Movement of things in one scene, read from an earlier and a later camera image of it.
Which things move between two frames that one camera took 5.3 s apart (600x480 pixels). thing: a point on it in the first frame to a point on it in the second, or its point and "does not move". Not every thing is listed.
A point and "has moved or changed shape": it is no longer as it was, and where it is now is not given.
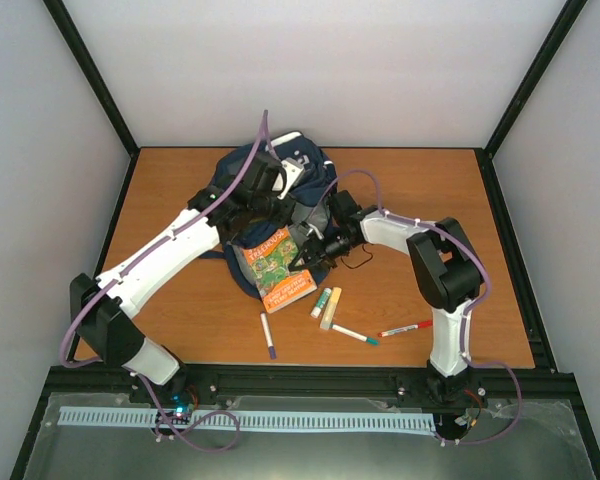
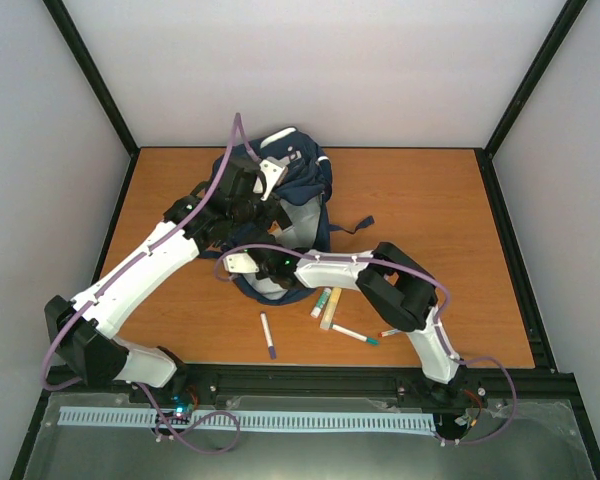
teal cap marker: x=356 y=335 does not move
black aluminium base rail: x=538 y=380 does not move
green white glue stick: x=320 y=303 does not move
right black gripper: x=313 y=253 to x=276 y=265
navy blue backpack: x=310 y=185 has moved or changed shape
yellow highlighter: x=331 y=309 does not move
